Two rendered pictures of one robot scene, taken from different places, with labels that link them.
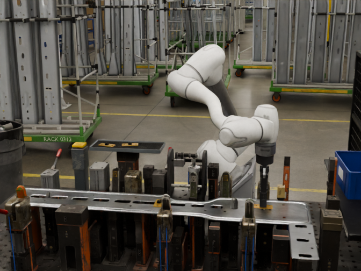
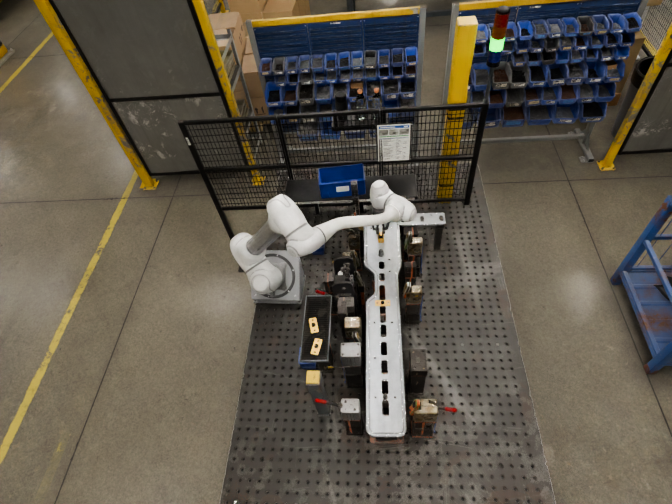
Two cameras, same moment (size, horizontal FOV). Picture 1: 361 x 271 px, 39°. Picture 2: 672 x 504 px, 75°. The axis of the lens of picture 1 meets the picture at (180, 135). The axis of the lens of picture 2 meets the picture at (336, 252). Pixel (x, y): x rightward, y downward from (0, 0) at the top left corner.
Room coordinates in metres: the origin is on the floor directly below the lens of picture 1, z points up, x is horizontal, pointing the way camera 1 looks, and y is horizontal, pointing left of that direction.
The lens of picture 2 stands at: (2.35, 1.37, 3.11)
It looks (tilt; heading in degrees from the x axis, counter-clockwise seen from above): 52 degrees down; 270
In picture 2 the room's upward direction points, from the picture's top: 9 degrees counter-clockwise
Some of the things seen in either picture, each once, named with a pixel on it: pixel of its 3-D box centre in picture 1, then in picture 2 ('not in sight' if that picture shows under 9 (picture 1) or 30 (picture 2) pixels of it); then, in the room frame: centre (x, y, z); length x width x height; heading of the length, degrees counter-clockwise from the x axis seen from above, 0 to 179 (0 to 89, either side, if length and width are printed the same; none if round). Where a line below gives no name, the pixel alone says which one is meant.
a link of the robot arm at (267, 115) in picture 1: (264, 123); (381, 194); (2.06, -0.35, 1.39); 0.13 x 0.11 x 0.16; 129
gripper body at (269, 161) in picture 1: (264, 164); not in sight; (2.07, -0.36, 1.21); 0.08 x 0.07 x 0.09; 171
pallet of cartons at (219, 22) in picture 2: not in sight; (250, 64); (3.01, -3.69, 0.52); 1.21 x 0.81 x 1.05; 84
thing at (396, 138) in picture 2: not in sight; (393, 142); (1.88, -0.89, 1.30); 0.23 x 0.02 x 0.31; 171
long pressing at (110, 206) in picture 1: (154, 204); (384, 306); (2.14, 0.12, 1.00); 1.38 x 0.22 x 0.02; 81
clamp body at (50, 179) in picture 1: (52, 205); (352, 417); (2.40, 0.66, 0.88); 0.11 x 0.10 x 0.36; 171
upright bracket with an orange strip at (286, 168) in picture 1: (284, 206); not in sight; (2.20, -0.48, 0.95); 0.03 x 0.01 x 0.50; 81
